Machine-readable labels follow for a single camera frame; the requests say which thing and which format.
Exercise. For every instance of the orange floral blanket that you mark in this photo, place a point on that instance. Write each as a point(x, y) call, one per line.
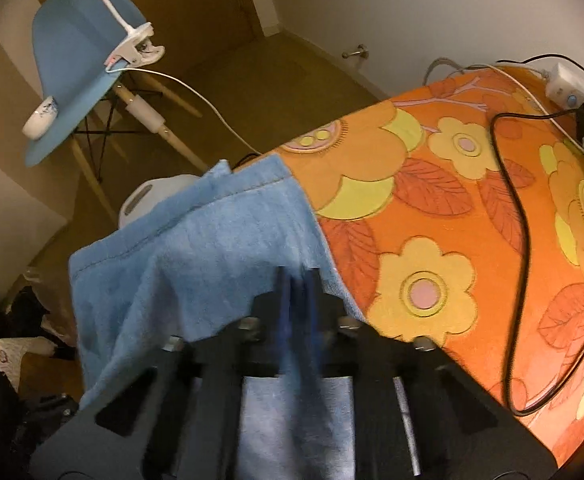
point(422, 200)

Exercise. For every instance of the white round appliance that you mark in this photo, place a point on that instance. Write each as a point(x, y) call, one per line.
point(142, 200)

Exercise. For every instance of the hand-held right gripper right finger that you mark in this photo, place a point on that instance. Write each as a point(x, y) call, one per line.
point(312, 310)

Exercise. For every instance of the light blue towel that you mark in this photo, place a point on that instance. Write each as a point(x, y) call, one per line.
point(197, 240)

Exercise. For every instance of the metal door stopper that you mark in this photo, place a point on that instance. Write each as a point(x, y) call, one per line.
point(357, 52)

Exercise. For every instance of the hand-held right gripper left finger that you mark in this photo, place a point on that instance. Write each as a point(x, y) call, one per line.
point(285, 310)

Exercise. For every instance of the white plastic bag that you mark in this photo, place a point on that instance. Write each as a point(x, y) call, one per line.
point(14, 355)

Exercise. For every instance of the small white cup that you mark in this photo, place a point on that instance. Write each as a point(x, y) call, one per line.
point(41, 119)

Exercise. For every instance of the blue chair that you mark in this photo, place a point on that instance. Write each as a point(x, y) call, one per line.
point(72, 50)

